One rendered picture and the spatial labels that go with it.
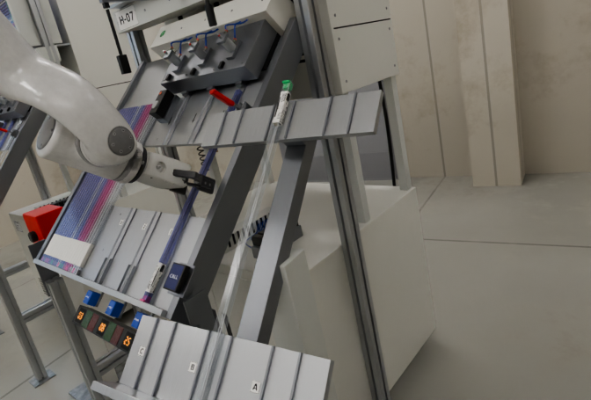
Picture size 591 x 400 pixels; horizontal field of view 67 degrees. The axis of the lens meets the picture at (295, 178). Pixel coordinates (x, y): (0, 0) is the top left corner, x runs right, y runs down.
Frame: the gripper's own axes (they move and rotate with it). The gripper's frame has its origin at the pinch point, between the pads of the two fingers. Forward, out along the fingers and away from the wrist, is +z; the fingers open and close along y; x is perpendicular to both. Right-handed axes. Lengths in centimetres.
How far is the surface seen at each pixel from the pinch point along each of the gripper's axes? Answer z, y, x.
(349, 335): 55, -9, 27
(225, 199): 0.4, -9.9, 2.8
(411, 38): 199, 56, -173
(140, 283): -2.7, 7.8, 21.7
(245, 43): 0.7, -5.6, -34.1
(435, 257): 165, 12, -12
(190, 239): -1.1, -3.5, 11.6
